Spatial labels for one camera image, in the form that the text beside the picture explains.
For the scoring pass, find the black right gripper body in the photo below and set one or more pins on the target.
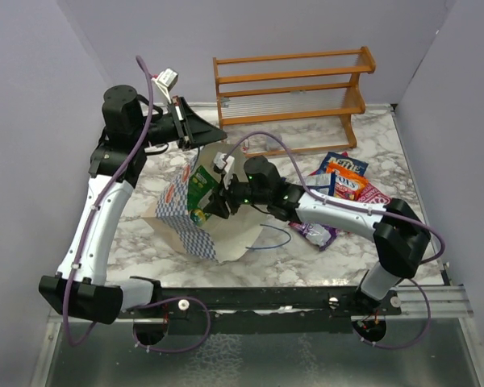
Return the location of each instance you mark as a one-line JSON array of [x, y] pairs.
[[240, 193]]

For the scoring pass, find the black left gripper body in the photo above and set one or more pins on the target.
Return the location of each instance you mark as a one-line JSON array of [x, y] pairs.
[[161, 130]]

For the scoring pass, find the checkered paper bag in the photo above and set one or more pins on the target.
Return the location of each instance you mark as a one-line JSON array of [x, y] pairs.
[[217, 239]]

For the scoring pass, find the purple snack packet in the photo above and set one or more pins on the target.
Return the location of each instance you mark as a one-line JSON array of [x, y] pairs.
[[318, 235]]

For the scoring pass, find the blue kettle chips bag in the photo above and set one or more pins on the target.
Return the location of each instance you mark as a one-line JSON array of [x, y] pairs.
[[343, 160]]

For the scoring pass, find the orange candy packet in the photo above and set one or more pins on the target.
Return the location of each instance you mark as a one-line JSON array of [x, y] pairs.
[[348, 184]]

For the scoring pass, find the pink real chips bag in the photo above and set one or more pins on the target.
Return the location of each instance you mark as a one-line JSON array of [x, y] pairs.
[[372, 195]]

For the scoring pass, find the dark blue snack packet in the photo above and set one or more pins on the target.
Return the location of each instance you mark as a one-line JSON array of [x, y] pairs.
[[322, 183]]

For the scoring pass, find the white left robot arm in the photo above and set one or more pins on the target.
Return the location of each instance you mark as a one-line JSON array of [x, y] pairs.
[[78, 288]]

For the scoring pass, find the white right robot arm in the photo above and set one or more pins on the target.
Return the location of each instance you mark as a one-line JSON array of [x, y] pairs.
[[397, 233]]

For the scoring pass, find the green snack packet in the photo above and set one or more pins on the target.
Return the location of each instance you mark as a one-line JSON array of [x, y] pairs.
[[200, 187]]

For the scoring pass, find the orange wooden rack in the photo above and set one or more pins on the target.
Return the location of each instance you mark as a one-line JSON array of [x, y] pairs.
[[290, 87]]

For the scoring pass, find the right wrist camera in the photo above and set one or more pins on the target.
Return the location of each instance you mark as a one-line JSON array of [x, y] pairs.
[[223, 164]]

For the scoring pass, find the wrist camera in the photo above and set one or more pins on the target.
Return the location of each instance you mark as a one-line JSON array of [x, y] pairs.
[[223, 164], [164, 83]]

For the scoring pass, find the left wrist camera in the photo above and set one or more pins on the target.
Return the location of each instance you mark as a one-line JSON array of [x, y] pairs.
[[164, 83]]

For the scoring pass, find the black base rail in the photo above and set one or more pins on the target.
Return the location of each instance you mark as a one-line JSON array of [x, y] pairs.
[[260, 310]]

